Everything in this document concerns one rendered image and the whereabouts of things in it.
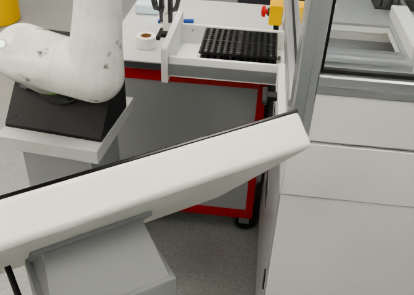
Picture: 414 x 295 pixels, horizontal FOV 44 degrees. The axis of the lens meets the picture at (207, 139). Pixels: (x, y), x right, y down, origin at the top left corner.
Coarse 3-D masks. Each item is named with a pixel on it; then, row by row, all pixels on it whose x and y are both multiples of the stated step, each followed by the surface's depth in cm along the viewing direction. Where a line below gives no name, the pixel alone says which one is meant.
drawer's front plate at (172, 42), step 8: (176, 16) 157; (176, 24) 152; (168, 32) 147; (176, 32) 152; (168, 40) 142; (176, 40) 153; (168, 48) 141; (176, 48) 155; (168, 56) 142; (168, 80) 146
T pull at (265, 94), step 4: (264, 88) 125; (264, 92) 123; (268, 92) 123; (272, 92) 123; (276, 92) 124; (264, 96) 122; (268, 96) 122; (272, 96) 122; (276, 96) 122; (264, 100) 120; (272, 100) 122; (276, 100) 122; (264, 104) 120
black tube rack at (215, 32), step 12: (216, 36) 153; (228, 36) 153; (240, 36) 153; (252, 36) 153; (264, 36) 154; (276, 36) 154; (216, 48) 147; (228, 48) 146; (240, 48) 146; (252, 48) 147; (264, 48) 147; (276, 48) 147; (240, 60) 147; (252, 60) 146; (264, 60) 147
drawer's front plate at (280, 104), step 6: (282, 66) 132; (282, 72) 129; (282, 78) 126; (276, 84) 133; (282, 84) 123; (276, 90) 131; (282, 90) 121; (282, 96) 119; (276, 102) 125; (282, 102) 116; (276, 108) 122; (282, 108) 114; (276, 114) 120
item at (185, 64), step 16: (192, 32) 162; (272, 32) 159; (192, 48) 160; (176, 64) 142; (192, 64) 142; (208, 64) 141; (224, 64) 141; (240, 64) 140; (256, 64) 140; (272, 64) 140; (224, 80) 144; (240, 80) 143; (256, 80) 142; (272, 80) 142
